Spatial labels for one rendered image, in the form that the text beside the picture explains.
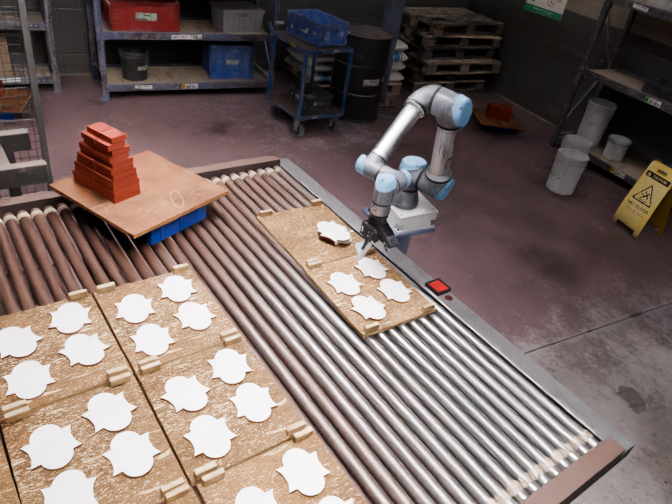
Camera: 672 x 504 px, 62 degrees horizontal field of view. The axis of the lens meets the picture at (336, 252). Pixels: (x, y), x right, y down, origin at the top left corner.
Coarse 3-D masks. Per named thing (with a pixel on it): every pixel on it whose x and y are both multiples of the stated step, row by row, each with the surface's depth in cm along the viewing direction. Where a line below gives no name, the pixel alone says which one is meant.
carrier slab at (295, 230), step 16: (304, 208) 258; (320, 208) 261; (272, 224) 244; (288, 224) 245; (304, 224) 247; (288, 240) 235; (304, 240) 237; (320, 240) 239; (352, 240) 242; (304, 256) 228; (320, 256) 229; (336, 256) 231
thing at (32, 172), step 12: (0, 132) 257; (12, 132) 258; (24, 132) 260; (0, 144) 252; (12, 144) 259; (24, 144) 262; (0, 156) 243; (12, 156) 262; (0, 168) 231; (12, 168) 233; (24, 168) 235; (36, 168) 238; (0, 180) 232; (12, 180) 235; (24, 180) 238; (36, 180) 241; (48, 180) 244; (12, 192) 271; (36, 300) 310
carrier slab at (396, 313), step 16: (352, 256) 233; (368, 256) 234; (304, 272) 221; (320, 272) 220; (352, 272) 223; (320, 288) 213; (368, 288) 216; (336, 304) 206; (384, 304) 210; (400, 304) 211; (416, 304) 213; (352, 320) 200; (368, 320) 201; (384, 320) 202; (400, 320) 204
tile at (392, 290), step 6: (384, 282) 220; (390, 282) 220; (396, 282) 221; (378, 288) 216; (384, 288) 216; (390, 288) 217; (396, 288) 218; (402, 288) 218; (384, 294) 214; (390, 294) 214; (396, 294) 214; (402, 294) 215; (408, 294) 216; (396, 300) 212; (402, 300) 212; (408, 300) 213
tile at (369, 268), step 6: (366, 258) 231; (360, 264) 227; (366, 264) 228; (372, 264) 228; (378, 264) 229; (360, 270) 224; (366, 270) 224; (372, 270) 225; (378, 270) 226; (384, 270) 226; (366, 276) 222; (372, 276) 222; (378, 276) 222; (384, 276) 223
